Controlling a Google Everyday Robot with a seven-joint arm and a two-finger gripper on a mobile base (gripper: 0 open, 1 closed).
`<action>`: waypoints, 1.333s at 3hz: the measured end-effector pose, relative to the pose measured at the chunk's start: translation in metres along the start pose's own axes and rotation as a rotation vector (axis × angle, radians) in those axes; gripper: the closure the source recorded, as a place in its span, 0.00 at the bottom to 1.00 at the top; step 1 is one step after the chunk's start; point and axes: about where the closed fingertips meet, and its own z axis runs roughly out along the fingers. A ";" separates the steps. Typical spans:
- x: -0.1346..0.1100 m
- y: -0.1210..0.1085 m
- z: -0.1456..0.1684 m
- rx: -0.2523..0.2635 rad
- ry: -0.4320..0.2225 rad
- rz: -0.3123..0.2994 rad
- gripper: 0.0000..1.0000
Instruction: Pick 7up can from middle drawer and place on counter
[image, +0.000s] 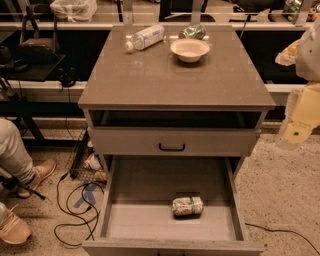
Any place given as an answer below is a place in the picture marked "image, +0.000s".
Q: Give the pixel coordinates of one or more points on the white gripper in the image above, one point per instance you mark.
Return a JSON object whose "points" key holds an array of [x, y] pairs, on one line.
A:
{"points": [[309, 58]]}

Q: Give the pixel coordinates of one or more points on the tan shoe lower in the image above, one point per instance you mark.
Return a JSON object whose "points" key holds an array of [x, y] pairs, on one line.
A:
{"points": [[13, 230]]}

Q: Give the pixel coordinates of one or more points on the black tripod stick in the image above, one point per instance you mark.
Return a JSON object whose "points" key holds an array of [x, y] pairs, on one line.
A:
{"points": [[12, 182]]}

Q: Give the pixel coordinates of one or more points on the open grey middle drawer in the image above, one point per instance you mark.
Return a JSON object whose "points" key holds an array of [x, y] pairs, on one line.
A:
{"points": [[136, 216]]}

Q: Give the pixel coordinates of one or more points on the clear plastic bag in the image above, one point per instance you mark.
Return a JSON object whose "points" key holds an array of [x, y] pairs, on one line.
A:
{"points": [[74, 10]]}

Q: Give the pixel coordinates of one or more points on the closed grey top drawer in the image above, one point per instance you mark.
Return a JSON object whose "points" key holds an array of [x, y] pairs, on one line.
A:
{"points": [[199, 142]]}

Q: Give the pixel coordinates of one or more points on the black drawer handle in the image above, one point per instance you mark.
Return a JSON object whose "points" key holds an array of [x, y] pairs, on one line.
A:
{"points": [[171, 148]]}

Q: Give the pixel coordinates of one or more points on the clear plastic water bottle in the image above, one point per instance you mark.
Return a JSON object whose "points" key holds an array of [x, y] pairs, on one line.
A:
{"points": [[145, 38]]}

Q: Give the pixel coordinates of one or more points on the tan shoe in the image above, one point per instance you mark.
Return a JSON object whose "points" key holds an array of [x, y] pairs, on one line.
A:
{"points": [[39, 173], [13, 230]]}

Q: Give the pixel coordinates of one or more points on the green crushed soda can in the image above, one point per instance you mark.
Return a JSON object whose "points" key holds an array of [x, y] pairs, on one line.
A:
{"points": [[197, 31]]}

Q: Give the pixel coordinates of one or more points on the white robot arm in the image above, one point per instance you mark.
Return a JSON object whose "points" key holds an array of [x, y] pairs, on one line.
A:
{"points": [[307, 62]]}

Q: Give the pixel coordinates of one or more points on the black bag on shelf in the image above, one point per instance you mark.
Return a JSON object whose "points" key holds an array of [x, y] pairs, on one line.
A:
{"points": [[38, 50]]}

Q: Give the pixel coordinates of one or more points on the white green 7up can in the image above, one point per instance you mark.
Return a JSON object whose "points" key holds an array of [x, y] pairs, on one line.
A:
{"points": [[184, 206]]}

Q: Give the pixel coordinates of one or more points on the tan shoe upper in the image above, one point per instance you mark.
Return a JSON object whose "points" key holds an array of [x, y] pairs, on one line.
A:
{"points": [[39, 173]]}

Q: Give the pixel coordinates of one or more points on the white ceramic bowl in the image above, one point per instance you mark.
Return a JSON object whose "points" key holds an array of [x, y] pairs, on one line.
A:
{"points": [[189, 50]]}

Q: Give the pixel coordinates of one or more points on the wire basket with snacks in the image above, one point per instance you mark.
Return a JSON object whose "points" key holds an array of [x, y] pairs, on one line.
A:
{"points": [[84, 163]]}

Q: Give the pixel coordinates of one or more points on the person leg light trousers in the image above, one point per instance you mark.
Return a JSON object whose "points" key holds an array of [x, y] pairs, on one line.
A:
{"points": [[13, 156]]}

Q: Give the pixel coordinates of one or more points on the grey drawer cabinet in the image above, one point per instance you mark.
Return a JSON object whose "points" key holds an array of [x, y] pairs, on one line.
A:
{"points": [[154, 89]]}

